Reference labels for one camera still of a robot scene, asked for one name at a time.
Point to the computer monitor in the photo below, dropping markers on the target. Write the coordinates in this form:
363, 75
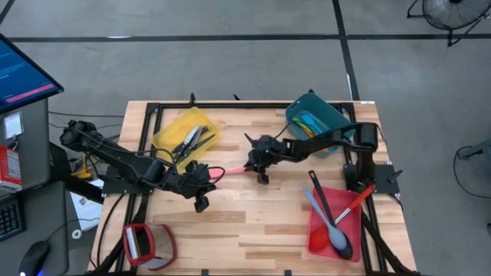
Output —
23, 76

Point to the orange silicone spatula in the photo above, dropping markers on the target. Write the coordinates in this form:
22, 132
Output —
305, 129

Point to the white paper sheet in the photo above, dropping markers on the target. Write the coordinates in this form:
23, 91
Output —
86, 211

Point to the red spoon with metal shaft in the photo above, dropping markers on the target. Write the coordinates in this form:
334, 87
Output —
319, 239

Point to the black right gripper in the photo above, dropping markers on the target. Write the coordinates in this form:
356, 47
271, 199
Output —
268, 151

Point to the yellow plastic bin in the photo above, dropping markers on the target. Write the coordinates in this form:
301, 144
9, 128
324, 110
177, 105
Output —
172, 132

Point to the pink silicone spatula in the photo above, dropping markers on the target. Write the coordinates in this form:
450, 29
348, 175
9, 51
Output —
230, 171

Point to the grey-blue silicone spoon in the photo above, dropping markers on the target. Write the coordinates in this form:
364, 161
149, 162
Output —
337, 238

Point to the black computer mouse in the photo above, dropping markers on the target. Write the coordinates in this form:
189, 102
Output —
33, 258

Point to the black plastic spoon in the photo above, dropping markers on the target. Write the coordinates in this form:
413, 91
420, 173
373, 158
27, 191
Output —
318, 188

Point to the grey desk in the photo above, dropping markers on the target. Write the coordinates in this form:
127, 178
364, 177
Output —
34, 222

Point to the black kitchen knife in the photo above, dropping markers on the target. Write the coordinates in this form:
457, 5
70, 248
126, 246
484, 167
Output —
207, 140
182, 155

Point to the red translucent plastic bin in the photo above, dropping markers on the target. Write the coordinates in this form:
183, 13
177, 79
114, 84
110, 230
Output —
345, 199

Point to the black floor fan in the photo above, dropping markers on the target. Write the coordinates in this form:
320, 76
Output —
454, 13

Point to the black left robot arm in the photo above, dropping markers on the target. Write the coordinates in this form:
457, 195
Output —
122, 157

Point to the red framed grater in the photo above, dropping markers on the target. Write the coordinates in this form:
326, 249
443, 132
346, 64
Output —
142, 245

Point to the white card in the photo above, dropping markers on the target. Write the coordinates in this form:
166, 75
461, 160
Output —
13, 125

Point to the black keyboard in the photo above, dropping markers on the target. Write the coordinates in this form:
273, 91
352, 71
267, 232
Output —
9, 220

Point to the red box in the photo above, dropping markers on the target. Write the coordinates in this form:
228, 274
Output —
9, 168

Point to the teal plastic bin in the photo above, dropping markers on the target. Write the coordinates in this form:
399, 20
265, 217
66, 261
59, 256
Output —
333, 111

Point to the white tape roll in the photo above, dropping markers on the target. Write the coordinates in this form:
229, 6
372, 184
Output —
77, 234

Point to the black aluminium table frame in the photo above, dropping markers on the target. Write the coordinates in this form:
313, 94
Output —
249, 104

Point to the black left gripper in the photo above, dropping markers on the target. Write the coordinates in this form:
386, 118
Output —
197, 180

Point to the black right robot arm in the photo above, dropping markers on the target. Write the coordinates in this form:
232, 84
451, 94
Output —
326, 140

